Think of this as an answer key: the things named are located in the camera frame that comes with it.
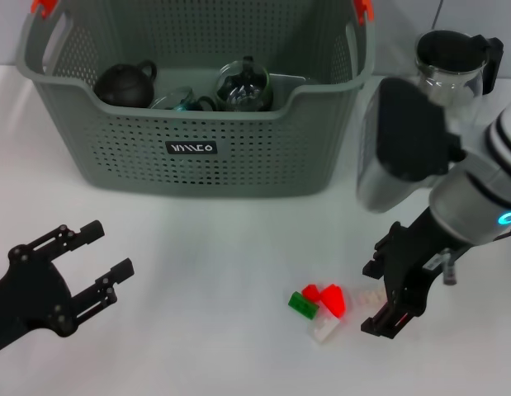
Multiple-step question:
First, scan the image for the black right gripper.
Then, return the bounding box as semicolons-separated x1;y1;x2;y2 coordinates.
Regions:
360;207;474;341

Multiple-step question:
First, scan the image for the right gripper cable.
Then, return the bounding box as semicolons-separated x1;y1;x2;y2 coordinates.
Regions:
442;224;511;286

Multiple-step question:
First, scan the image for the red slope brick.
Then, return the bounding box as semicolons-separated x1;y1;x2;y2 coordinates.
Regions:
319;283;347;318

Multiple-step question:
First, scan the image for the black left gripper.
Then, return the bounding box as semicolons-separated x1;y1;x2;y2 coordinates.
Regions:
0;219;135;356

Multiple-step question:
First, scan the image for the grey perforated storage bin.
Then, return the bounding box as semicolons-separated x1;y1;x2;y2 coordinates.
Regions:
15;0;376;199

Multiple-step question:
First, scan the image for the glass pitcher black lid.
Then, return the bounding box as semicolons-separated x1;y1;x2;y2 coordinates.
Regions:
414;31;504;125

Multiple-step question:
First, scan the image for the white plastic brick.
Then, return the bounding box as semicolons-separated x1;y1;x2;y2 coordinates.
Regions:
356;288;387;307
307;315;341;344

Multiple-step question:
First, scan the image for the glass teacup black sleeve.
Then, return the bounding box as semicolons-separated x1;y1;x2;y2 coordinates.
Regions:
213;55;275;112
188;95;217;111
149;85;194;111

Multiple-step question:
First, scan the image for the dark green plastic brick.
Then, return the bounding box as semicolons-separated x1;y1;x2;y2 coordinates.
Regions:
286;290;320;319

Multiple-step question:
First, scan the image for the dark clay teapot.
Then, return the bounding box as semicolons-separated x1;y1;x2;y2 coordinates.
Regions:
92;59;158;109

